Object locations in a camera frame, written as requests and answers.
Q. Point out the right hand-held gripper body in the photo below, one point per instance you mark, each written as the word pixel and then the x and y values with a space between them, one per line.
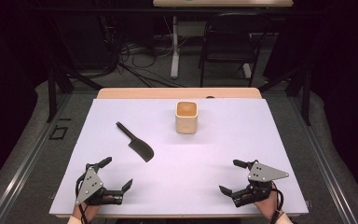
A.
pixel 261 175

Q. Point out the black folding chair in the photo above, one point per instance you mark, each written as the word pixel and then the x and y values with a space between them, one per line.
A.
pixel 230 43

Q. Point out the light wooden table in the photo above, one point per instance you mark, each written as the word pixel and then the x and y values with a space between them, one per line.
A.
pixel 167 92

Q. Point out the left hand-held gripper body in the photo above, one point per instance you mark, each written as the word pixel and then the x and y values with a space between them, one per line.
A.
pixel 90 185

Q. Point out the black metal stand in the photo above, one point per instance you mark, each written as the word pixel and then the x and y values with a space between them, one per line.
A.
pixel 306 93
pixel 52 93

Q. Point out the dark curtain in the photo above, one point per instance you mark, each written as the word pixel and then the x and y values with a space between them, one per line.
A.
pixel 6 93
pixel 348 93

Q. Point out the black kitchen knife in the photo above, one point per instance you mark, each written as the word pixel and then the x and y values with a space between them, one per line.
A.
pixel 141 147

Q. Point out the white table mat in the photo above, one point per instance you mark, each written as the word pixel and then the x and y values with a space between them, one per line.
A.
pixel 199 161

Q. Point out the person's left hand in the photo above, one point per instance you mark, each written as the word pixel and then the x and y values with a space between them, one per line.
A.
pixel 90 212

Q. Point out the person's right hand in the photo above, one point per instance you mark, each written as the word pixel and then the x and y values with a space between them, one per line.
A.
pixel 267 206

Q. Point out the desk with white legs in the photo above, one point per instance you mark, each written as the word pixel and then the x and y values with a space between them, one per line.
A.
pixel 175 46

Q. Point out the beige square cup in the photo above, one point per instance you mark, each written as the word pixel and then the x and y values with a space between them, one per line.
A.
pixel 186 124

